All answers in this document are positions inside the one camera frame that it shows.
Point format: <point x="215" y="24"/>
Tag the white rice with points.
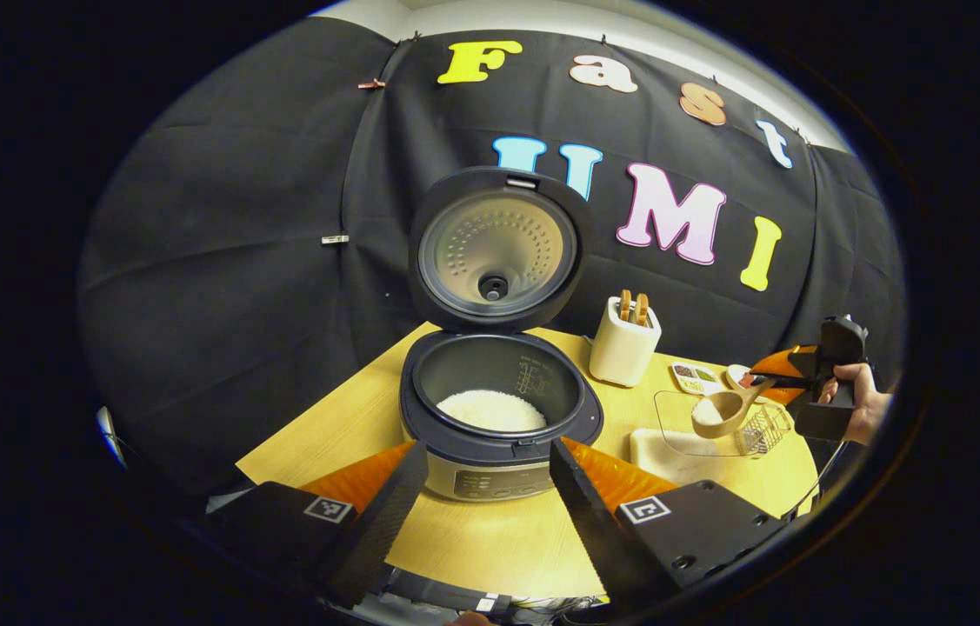
<point x="490" y="413"/>

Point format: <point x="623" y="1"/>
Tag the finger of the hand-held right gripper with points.
<point x="775" y="396"/>
<point x="790" y="361"/>

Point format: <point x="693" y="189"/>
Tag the toast bread slice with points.
<point x="625" y="306"/>
<point x="642" y="310"/>

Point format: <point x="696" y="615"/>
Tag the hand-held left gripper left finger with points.
<point x="376" y="522"/>

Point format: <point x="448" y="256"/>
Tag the white toaster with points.
<point x="624" y="356"/>

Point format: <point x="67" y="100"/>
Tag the white divided grain dish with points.
<point x="694" y="378"/>

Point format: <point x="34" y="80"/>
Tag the wooden spoon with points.
<point x="720" y="417"/>

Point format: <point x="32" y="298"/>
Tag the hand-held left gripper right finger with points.
<point x="594" y="530"/>

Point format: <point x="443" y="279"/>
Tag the silver clip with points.
<point x="334" y="239"/>

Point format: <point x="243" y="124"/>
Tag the dark grey rice cooker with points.
<point x="498" y="261"/>

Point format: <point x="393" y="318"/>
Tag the black backdrop cloth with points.
<point x="211" y="261"/>

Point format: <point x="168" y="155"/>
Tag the pink clip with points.
<point x="370" y="84"/>

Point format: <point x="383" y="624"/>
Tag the white round plate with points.
<point x="735" y="376"/>

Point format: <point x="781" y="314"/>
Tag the white rice container box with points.
<point x="655" y="456"/>

